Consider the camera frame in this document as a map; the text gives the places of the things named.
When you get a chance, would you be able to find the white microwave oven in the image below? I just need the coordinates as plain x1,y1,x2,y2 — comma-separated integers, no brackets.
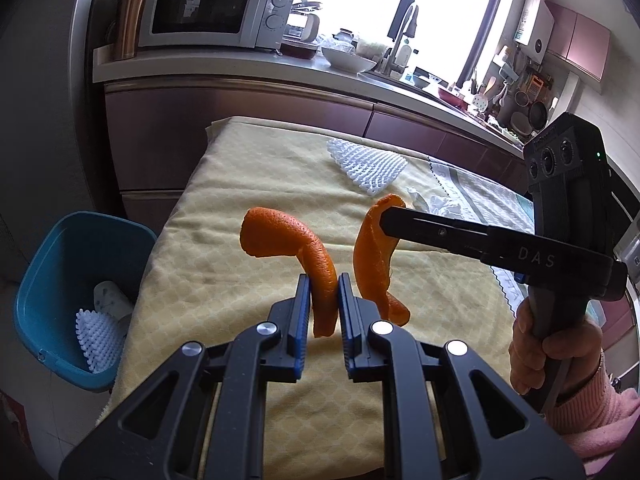
137,0,300,51

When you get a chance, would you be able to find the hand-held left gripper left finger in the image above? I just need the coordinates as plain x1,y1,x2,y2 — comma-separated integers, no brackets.
59,274,311,480

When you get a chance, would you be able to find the white bowl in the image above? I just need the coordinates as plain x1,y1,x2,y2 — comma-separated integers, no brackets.
321,46,377,73

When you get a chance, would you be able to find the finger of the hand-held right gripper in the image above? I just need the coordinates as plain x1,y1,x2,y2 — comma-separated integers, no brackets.
378,207,491,263

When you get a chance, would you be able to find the person's right forearm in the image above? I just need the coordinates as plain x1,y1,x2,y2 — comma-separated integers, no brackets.
542,355,640,476

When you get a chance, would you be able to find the yellow tablecloth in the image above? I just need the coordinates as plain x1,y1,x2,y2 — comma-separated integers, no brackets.
95,116,531,480

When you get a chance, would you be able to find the white floral tablecloth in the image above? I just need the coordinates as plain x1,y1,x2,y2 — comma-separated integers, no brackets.
407,157,541,321

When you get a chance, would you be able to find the blue plastic bin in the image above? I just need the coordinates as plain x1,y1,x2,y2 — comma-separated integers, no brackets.
13,211,160,393

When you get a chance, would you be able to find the white kettle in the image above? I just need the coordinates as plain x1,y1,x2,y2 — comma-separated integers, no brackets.
286,10,321,43

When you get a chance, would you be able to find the long orange peel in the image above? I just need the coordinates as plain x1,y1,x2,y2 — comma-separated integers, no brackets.
352,193,412,327

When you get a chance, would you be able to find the white foam fruit net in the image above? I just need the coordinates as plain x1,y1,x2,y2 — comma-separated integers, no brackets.
326,137,407,197
75,309,126,373

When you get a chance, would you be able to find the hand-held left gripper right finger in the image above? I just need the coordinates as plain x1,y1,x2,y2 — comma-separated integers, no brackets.
337,272,587,480

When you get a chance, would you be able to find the white water heater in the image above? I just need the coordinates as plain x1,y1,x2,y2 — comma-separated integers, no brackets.
515,0,556,58

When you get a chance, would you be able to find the copper tumbler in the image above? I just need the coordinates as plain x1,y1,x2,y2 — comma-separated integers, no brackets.
111,0,152,61

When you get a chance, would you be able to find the curved orange peel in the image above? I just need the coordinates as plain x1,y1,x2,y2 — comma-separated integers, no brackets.
240,206,338,338

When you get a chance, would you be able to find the metal faucet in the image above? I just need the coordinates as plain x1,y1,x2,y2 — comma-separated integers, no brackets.
382,4,421,73

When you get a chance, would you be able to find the brown base cabinet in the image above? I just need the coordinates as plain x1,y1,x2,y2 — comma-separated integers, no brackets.
102,77,531,221

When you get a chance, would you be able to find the person's right hand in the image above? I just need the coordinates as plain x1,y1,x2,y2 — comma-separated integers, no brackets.
509,305,603,397

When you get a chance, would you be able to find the pink wall cabinet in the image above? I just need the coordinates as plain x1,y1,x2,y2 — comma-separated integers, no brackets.
545,2,612,83

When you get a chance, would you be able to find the dark red dish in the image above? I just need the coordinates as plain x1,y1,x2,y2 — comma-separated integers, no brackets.
280,41,320,58

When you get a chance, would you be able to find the window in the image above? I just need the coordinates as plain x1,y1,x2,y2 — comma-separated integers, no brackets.
290,0,521,88

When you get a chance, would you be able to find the grey refrigerator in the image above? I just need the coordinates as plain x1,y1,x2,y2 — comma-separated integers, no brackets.
0,0,106,281

